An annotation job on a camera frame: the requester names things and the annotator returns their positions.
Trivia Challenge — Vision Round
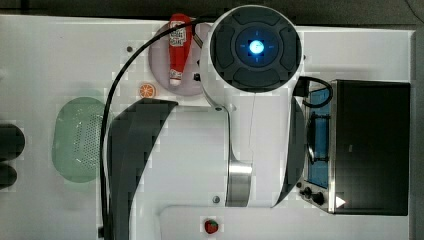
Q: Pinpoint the red ketchup bottle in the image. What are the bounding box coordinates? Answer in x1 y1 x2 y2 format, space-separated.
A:
168 26 193 86

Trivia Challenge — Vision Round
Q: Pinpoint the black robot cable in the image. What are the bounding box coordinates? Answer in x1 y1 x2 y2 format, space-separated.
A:
99 16 214 239

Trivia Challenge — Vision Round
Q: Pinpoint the green oval colander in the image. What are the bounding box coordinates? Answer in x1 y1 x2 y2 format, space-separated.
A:
52 97 104 183

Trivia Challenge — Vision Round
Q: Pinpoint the black round pan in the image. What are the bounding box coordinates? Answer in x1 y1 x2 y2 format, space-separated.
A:
0 124 25 162

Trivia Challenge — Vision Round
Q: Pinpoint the orange slice toy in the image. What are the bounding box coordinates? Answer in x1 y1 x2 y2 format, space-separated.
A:
139 83 157 98

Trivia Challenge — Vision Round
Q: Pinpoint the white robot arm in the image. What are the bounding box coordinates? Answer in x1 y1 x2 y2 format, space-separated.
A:
104 5 303 240

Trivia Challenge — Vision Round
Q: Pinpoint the black toaster oven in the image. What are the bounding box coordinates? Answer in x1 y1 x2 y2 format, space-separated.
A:
297 80 411 216

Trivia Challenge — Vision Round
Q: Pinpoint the grey round plate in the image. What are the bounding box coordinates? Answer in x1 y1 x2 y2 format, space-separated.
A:
148 36 202 96

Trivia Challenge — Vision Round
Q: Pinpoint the red strawberry toy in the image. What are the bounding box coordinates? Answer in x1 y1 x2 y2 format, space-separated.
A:
204 219 219 234

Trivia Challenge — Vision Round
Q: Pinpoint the small black pot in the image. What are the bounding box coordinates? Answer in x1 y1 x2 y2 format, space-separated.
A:
0 164 17 189

